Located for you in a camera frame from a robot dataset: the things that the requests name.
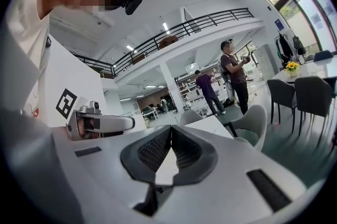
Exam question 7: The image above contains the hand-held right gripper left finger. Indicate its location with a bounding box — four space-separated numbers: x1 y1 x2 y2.
51 124 173 224

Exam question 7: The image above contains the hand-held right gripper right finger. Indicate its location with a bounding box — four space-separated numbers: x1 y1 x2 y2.
157 124 316 224

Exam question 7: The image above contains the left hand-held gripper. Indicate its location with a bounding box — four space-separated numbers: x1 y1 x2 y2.
39 35 136 141

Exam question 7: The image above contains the white marble dining table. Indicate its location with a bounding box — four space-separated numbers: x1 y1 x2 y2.
184 115 234 139

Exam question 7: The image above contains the grey upholstered chair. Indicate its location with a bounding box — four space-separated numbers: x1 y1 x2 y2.
231 104 268 152
180 109 205 126

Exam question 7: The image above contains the white storage shelf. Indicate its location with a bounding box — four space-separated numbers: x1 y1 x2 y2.
175 72 230 111

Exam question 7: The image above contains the brown round seat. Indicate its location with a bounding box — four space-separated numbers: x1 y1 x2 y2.
159 36 179 50

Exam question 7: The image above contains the dark dining chair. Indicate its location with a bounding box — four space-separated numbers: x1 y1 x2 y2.
294 75 334 144
313 50 335 62
267 79 297 123

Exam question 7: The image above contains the person's cream printed sweater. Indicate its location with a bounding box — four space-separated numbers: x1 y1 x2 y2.
0 0 68 128

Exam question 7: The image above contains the sunflower pot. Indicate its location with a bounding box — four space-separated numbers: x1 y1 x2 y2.
283 61 301 78

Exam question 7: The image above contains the black balcony railing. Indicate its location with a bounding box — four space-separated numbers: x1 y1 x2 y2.
71 7 255 79

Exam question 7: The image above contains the white-topped table with dark legs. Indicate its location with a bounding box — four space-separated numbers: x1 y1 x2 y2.
271 59 337 84

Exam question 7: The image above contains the clothes rack with garments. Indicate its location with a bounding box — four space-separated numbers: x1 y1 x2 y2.
273 28 308 65

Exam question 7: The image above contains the black head camera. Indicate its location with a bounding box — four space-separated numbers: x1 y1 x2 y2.
123 0 144 16

